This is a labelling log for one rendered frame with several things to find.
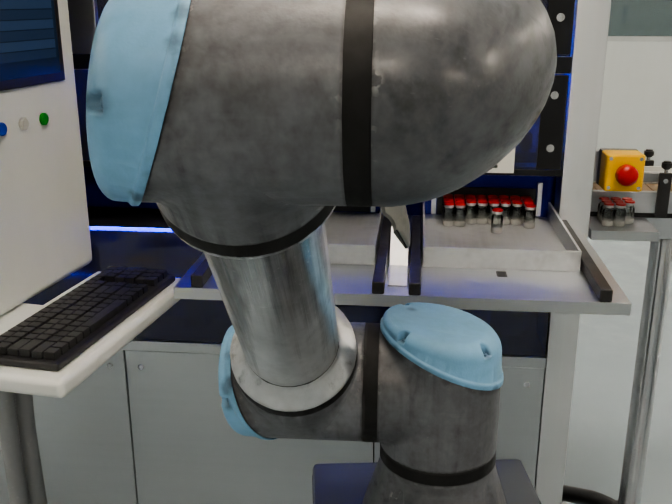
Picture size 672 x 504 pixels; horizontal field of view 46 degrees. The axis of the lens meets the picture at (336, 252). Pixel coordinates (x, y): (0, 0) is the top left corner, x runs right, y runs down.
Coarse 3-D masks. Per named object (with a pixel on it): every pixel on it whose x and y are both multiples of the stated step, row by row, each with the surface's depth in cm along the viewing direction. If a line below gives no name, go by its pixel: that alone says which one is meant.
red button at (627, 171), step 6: (618, 168) 151; (624, 168) 149; (630, 168) 149; (618, 174) 150; (624, 174) 149; (630, 174) 149; (636, 174) 149; (618, 180) 150; (624, 180) 150; (630, 180) 150; (636, 180) 150
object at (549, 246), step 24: (432, 216) 166; (552, 216) 158; (432, 240) 149; (456, 240) 149; (480, 240) 149; (504, 240) 149; (528, 240) 149; (552, 240) 149; (432, 264) 135; (456, 264) 135; (480, 264) 134; (504, 264) 134; (528, 264) 133; (552, 264) 133; (576, 264) 132
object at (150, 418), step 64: (128, 384) 178; (192, 384) 176; (512, 384) 168; (0, 448) 186; (64, 448) 184; (128, 448) 183; (192, 448) 181; (256, 448) 179; (320, 448) 178; (512, 448) 173
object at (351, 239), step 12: (336, 216) 166; (348, 216) 166; (360, 216) 166; (372, 216) 166; (336, 228) 157; (348, 228) 157; (360, 228) 157; (372, 228) 157; (336, 240) 149; (348, 240) 149; (360, 240) 149; (372, 240) 149; (336, 252) 136; (348, 252) 136; (360, 252) 136; (372, 252) 135; (360, 264) 136; (372, 264) 136
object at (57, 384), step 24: (72, 288) 147; (168, 288) 147; (24, 312) 137; (144, 312) 136; (120, 336) 127; (72, 360) 118; (96, 360) 120; (0, 384) 114; (24, 384) 113; (48, 384) 112; (72, 384) 114
